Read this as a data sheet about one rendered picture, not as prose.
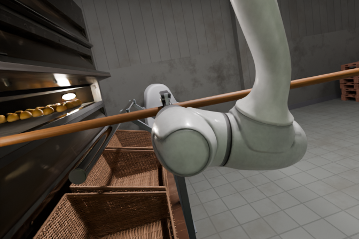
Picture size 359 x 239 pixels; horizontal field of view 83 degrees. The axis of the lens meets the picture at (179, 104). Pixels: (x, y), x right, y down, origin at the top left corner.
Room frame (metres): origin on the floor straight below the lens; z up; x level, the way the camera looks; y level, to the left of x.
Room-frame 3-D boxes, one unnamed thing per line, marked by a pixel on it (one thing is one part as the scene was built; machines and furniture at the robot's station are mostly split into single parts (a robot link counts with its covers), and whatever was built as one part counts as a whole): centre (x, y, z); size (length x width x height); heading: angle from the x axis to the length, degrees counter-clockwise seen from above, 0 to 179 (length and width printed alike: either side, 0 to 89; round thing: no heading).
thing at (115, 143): (1.86, 0.49, 0.72); 0.56 x 0.49 x 0.28; 6
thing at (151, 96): (3.61, 0.32, 0.60); 0.67 x 0.55 x 1.20; 101
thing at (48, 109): (1.73, 1.18, 1.21); 0.61 x 0.48 x 0.06; 97
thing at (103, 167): (1.25, 0.41, 0.72); 0.56 x 0.49 x 0.28; 5
